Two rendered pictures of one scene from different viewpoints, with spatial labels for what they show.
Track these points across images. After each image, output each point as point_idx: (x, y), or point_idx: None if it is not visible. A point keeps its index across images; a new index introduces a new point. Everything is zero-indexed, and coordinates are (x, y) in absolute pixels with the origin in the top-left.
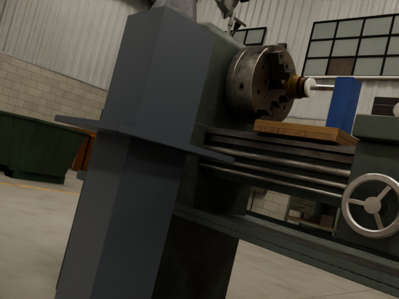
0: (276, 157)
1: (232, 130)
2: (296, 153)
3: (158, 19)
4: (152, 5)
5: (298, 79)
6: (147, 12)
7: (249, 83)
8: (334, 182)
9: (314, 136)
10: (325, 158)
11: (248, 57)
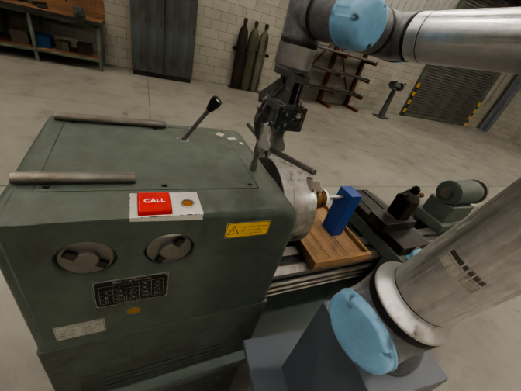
0: (323, 273)
1: (283, 268)
2: (336, 267)
3: (433, 388)
4: (405, 367)
5: (322, 199)
6: (418, 389)
7: (305, 234)
8: (355, 272)
9: (356, 261)
10: (353, 264)
11: (305, 211)
